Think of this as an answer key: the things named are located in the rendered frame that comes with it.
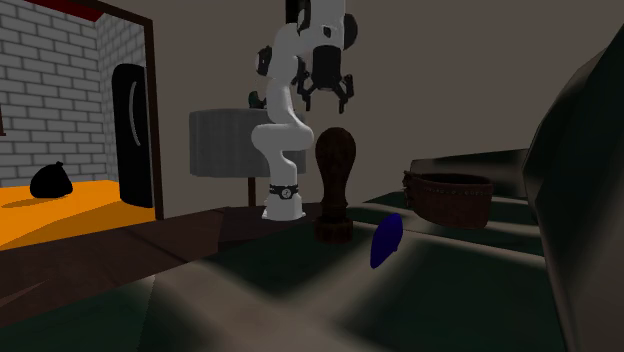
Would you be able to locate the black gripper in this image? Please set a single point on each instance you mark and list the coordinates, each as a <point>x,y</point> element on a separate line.
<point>326,67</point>

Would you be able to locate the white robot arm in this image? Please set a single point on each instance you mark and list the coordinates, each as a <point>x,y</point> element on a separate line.
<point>280,131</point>

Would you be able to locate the small dark object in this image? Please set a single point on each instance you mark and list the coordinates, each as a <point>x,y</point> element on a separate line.
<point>255,100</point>

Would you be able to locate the brown wooden bulb-shaped figure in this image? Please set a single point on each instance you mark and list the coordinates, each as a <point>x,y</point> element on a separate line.
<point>335,161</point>

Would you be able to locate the grey round side table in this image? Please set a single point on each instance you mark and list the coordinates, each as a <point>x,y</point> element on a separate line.
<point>222,141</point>

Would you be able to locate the dark blue oval object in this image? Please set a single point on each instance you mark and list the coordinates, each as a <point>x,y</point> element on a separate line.
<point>386,240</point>

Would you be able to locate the brown studded bowl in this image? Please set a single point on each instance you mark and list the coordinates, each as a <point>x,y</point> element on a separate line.
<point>451,201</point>

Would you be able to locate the black bag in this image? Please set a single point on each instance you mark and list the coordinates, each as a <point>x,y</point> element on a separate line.
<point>51,183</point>

